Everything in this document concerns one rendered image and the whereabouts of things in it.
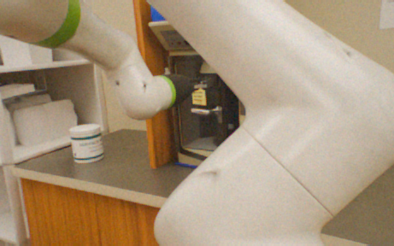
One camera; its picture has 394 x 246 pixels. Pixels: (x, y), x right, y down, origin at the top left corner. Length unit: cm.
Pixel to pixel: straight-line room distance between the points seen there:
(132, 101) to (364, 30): 104
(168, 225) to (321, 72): 20
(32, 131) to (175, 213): 186
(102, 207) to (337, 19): 119
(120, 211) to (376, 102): 117
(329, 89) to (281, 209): 12
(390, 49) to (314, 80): 125
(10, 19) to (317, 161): 39
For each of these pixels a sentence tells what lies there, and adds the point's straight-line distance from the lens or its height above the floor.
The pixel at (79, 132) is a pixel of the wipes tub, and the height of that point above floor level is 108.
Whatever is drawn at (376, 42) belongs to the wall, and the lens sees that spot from 158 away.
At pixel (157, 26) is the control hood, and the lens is 130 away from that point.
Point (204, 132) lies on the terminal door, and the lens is 129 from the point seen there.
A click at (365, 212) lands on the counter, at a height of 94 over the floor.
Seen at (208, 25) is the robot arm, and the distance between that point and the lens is 37.
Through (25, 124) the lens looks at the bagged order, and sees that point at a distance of 214.
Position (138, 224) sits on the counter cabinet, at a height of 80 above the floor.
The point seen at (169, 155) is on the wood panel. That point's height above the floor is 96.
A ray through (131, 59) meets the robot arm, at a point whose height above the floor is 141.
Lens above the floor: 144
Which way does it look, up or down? 13 degrees down
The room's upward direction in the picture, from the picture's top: 4 degrees counter-clockwise
